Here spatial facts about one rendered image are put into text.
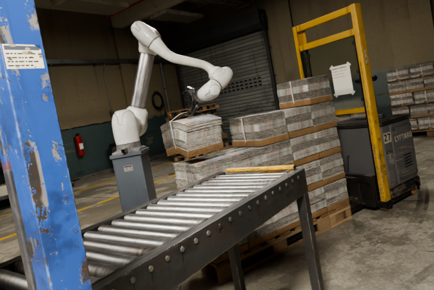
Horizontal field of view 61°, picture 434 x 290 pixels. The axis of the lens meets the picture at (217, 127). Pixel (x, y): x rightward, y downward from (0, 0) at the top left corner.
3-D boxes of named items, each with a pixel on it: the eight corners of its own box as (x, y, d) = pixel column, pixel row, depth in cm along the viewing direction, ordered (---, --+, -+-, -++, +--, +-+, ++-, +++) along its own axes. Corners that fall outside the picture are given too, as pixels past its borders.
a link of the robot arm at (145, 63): (116, 136, 248) (126, 134, 270) (139, 141, 247) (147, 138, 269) (137, 22, 242) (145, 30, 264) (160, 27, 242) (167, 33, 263)
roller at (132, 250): (78, 247, 140) (75, 234, 139) (165, 261, 111) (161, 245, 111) (66, 252, 136) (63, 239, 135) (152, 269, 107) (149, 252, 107)
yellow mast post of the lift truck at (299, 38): (320, 194, 386) (291, 27, 377) (325, 191, 391) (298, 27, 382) (326, 194, 378) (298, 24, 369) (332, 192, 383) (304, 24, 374)
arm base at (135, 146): (109, 156, 226) (107, 148, 225) (121, 152, 248) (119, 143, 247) (137, 152, 224) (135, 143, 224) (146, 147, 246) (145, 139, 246)
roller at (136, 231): (106, 234, 150) (104, 222, 150) (192, 243, 121) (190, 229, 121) (96, 239, 146) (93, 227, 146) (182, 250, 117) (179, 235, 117)
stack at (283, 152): (191, 270, 278) (171, 163, 274) (298, 221, 342) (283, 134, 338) (219, 285, 246) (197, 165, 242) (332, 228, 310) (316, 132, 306)
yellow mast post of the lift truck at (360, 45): (376, 201, 331) (345, 6, 322) (382, 197, 336) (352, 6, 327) (385, 201, 323) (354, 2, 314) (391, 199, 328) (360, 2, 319)
